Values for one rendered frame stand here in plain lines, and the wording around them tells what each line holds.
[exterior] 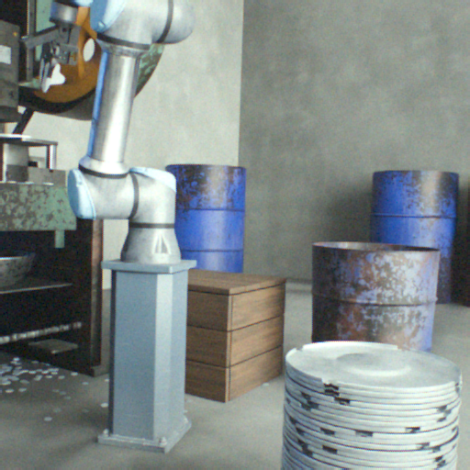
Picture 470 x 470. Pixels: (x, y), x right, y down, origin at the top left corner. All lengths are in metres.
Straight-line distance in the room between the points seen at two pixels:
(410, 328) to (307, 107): 3.42
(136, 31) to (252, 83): 4.10
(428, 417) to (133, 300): 0.76
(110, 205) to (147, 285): 0.21
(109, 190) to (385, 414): 0.79
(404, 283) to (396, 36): 3.30
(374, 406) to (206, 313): 0.96
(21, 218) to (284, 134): 3.52
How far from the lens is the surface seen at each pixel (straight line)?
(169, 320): 1.39
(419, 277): 1.81
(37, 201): 1.90
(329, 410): 0.90
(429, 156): 4.59
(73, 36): 1.80
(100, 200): 1.34
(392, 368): 0.98
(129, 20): 1.27
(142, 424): 1.46
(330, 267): 1.80
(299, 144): 5.00
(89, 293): 2.00
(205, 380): 1.81
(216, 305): 1.73
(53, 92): 2.35
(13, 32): 2.10
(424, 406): 0.91
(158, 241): 1.39
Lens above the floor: 0.59
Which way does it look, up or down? 3 degrees down
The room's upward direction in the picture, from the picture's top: 2 degrees clockwise
